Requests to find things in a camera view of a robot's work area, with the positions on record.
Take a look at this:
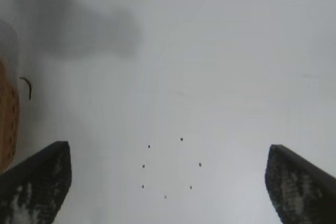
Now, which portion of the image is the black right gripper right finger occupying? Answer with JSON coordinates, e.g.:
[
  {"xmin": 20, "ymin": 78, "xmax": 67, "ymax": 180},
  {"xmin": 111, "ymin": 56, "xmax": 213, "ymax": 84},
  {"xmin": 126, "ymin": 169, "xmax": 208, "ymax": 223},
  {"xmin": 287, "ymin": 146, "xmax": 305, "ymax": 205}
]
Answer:
[{"xmin": 264, "ymin": 144, "xmax": 336, "ymax": 224}]

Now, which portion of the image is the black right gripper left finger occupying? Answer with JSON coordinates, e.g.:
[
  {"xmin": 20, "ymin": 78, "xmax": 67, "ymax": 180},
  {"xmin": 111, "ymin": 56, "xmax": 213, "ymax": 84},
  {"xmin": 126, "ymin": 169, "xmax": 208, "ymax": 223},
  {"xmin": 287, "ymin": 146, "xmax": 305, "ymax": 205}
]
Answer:
[{"xmin": 0, "ymin": 141, "xmax": 72, "ymax": 224}]

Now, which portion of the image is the brown woven wicker basket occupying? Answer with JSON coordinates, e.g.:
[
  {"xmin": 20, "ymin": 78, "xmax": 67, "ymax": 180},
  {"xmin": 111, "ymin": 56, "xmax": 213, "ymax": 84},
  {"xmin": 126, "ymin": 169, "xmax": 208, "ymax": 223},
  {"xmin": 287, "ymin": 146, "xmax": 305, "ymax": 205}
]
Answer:
[{"xmin": 0, "ymin": 58, "xmax": 20, "ymax": 174}]

